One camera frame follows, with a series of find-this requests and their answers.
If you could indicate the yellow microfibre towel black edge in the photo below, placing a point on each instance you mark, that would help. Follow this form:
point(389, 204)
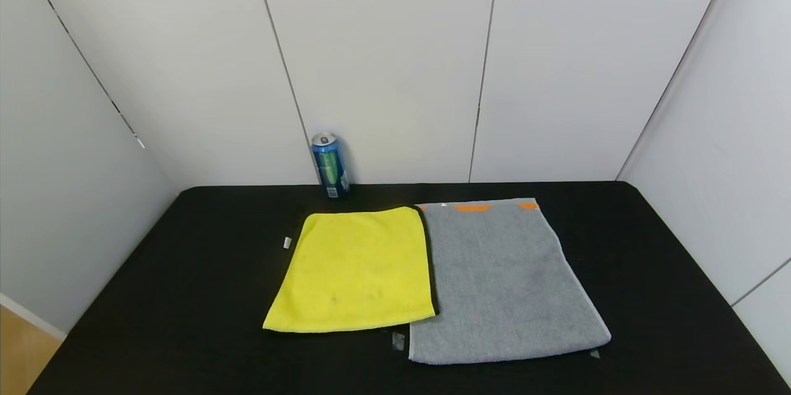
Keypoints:
point(352, 271)

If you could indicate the grey towel with orange marks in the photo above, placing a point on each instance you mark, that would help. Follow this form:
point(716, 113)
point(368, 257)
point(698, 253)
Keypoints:
point(500, 284)

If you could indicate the blue soda can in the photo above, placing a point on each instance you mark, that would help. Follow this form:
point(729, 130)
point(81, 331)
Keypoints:
point(331, 166)

